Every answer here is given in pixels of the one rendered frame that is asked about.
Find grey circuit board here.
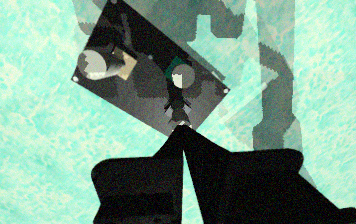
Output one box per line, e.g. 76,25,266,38
71,0,231,137

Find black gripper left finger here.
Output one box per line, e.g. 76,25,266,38
91,125,184,222

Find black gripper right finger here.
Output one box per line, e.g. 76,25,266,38
182,125,304,224

